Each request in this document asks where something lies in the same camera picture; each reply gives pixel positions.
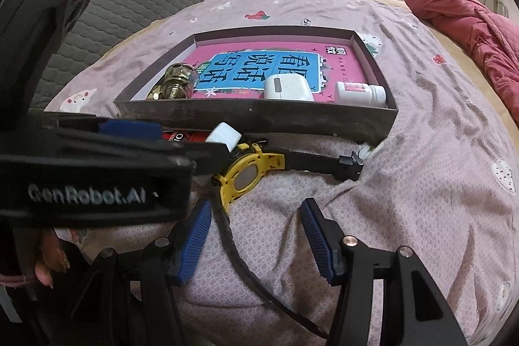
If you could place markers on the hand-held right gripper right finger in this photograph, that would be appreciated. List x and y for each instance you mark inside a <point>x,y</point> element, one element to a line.
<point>318,244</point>

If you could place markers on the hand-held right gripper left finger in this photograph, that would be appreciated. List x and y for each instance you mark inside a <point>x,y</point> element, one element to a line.
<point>194,244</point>

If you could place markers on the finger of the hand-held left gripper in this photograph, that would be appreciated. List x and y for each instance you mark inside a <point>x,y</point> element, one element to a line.
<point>129,130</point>
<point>202,156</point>

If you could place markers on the white rectangular block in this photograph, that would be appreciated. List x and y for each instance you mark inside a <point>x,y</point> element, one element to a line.
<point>223,135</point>

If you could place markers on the shallow brown cardboard box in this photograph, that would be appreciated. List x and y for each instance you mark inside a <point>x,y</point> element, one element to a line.
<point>251,119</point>

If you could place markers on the brass door knob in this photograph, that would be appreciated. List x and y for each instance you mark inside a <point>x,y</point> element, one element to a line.
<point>176,78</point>

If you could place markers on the white computer mouse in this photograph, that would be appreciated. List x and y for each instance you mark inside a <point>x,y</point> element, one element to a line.
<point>286,87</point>

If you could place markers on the white pill bottle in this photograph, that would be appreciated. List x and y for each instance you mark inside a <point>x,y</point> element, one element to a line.
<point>359,94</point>

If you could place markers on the person's left hand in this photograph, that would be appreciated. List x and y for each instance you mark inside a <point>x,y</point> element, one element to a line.
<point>50,255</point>

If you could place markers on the red pack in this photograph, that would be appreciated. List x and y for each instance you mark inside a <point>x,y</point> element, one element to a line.
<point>182,136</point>

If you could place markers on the pink book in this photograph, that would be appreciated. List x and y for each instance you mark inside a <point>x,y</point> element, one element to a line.
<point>284,58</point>

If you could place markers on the printed pink bed sheet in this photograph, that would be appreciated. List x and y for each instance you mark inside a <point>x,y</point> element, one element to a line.
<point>425,175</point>

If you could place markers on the red quilted blanket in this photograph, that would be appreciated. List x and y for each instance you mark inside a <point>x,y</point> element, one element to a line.
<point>466,13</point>

